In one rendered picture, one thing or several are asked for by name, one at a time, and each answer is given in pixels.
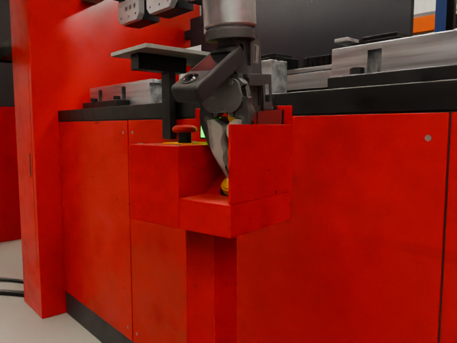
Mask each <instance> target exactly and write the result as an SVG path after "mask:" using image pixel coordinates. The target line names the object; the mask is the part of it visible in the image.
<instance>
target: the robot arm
mask: <svg viewBox="0 0 457 343"><path fill-rule="evenodd" d="M202 1H203V22H204V29H205V30H206V32H205V40H206V42H207V43H210V44H218V47H217V48H215V49H214V50H213V51H212V52H211V53H209V54H208V55H207V56H206V57H205V58H204V59H203V60H202V61H200V62H199V63H198V64H197V65H196V66H194V67H193V68H192V69H191V70H190V71H189V72H188V73H187V74H186V75H184V76H183V77H182V78H181V79H179V80H178V81H177V82H176V83H175V84H174V85H173V86H172V87H171V90H172V92H173V95H174V97H175V99H176V101H177V102H182V103H200V114H199V116H200V123H201V128H202V130H203V133H204V136H205V139H206V141H207V144H208V146H209V147H210V148H211V151H212V153H213V155H214V157H215V159H216V161H217V162H218V164H219V166H220V168H221V169H222V171H223V172H224V174H225V175H226V177H227V178H229V124H232V125H254V122H255V116H256V114H255V113H257V112H260V111H265V110H270V109H273V106H272V86H271V74H262V69H261V51H260V35H257V34H255V29H254V27H255V26H256V0H202ZM266 84H268V85H269V102H266V101H265V85H266ZM223 114H229V116H230V117H235V119H234V120H232V121H231V122H230V123H229V120H228V118H227V117H225V116H222V115H223ZM221 116H222V117H221ZM220 117H221V118H220Z"/></svg>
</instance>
